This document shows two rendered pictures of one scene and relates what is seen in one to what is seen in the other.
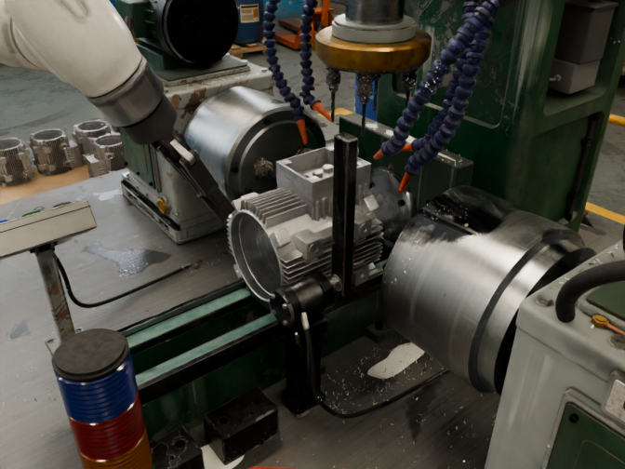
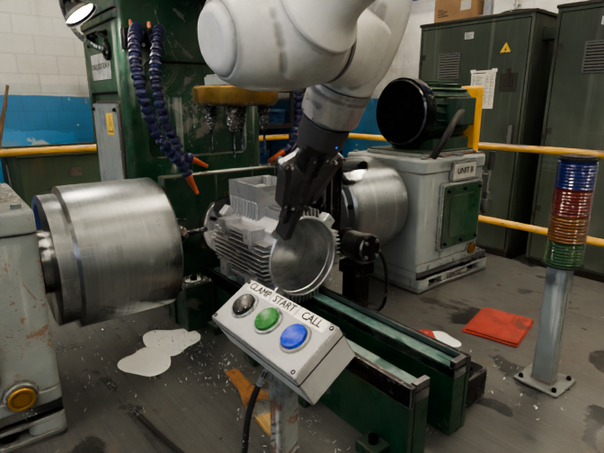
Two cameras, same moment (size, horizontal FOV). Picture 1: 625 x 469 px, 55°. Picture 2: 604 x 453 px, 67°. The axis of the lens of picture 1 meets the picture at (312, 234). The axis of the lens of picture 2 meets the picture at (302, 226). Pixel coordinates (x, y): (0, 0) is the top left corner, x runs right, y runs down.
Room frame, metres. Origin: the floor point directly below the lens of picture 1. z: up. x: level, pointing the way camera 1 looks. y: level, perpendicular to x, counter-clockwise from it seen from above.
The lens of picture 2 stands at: (0.83, 0.93, 1.30)
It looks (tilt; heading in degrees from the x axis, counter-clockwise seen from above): 15 degrees down; 270
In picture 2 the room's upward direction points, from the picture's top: straight up
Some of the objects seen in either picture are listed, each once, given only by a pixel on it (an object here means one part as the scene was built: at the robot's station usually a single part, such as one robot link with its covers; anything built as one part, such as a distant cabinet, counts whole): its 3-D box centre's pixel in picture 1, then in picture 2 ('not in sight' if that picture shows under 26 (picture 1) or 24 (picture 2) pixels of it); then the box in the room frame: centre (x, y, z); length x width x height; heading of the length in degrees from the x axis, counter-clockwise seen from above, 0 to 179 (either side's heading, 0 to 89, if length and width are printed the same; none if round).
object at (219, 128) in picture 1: (242, 146); (79, 254); (1.22, 0.15, 1.04); 0.37 x 0.25 x 0.25; 38
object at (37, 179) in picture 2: not in sight; (75, 186); (3.25, -4.01, 0.43); 1.20 x 0.94 x 0.85; 42
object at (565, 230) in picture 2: (114, 449); (568, 226); (0.37, 0.18, 1.10); 0.06 x 0.06 x 0.04
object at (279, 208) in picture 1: (304, 237); (275, 244); (0.88, 0.01, 1.02); 0.20 x 0.19 x 0.19; 127
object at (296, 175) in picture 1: (323, 181); (263, 197); (0.90, -0.02, 1.11); 0.12 x 0.11 x 0.07; 127
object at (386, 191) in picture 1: (384, 205); (229, 226); (0.99, -0.14, 1.02); 0.15 x 0.02 x 0.15; 38
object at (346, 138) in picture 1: (342, 220); (333, 189); (0.75, -0.04, 1.12); 0.04 x 0.03 x 0.26; 128
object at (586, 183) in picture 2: (97, 377); (576, 174); (0.37, 0.18, 1.19); 0.06 x 0.06 x 0.04
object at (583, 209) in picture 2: (106, 415); (572, 200); (0.37, 0.18, 1.14); 0.06 x 0.06 x 0.04
